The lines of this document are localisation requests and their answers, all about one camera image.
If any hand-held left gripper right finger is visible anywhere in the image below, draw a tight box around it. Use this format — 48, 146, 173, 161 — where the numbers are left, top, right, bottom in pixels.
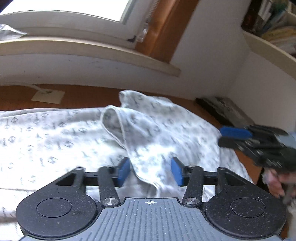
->
171, 157, 247, 207

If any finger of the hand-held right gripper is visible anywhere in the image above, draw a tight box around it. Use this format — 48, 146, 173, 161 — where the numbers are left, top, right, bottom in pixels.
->
220, 126, 253, 139
218, 137, 249, 153

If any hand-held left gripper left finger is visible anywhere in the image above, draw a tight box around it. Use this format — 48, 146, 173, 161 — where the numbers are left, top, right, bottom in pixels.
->
55, 157, 130, 207

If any grey patterned hooded robe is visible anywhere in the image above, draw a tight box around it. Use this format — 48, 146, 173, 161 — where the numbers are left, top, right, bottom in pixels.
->
0, 90, 254, 223

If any person's right hand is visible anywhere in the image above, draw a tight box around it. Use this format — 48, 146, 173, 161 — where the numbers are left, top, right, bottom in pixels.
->
262, 167, 296, 205

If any grey printed t-shirt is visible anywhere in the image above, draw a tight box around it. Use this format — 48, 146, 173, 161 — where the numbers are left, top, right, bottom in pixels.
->
206, 96, 255, 128

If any black folded garment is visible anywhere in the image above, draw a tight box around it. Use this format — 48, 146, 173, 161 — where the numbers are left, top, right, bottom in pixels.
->
195, 97, 232, 127

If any beige outlet plate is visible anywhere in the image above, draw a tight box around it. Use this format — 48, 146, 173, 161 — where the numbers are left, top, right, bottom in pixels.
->
31, 90, 65, 104

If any row of books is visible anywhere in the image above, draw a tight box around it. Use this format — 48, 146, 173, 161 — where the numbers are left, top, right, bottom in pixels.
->
241, 0, 296, 56

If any beige window sill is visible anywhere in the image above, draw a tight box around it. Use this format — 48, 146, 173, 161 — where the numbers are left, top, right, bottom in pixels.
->
0, 38, 181, 77

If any window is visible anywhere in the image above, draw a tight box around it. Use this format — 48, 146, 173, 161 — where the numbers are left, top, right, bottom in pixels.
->
0, 0, 156, 46

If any clear plastic bag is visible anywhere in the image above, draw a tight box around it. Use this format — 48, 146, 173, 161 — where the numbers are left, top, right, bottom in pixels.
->
0, 24, 28, 40

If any wooden window frame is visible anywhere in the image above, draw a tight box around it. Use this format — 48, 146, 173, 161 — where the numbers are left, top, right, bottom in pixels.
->
135, 0, 200, 63

